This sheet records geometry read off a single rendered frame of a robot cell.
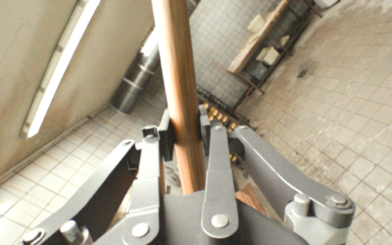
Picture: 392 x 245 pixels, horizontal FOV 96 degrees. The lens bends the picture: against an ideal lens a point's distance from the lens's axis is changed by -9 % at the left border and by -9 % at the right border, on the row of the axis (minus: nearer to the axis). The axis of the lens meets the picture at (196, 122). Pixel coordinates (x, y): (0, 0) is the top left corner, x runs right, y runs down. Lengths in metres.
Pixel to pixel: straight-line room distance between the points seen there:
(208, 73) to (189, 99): 5.08
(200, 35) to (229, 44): 0.77
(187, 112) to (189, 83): 0.03
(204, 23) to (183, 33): 5.11
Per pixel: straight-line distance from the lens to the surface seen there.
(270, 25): 4.78
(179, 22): 0.18
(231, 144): 0.15
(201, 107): 0.21
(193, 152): 0.20
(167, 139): 0.16
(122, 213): 1.78
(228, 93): 5.42
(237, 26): 5.43
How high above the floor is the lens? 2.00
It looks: 14 degrees down
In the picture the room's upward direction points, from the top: 57 degrees counter-clockwise
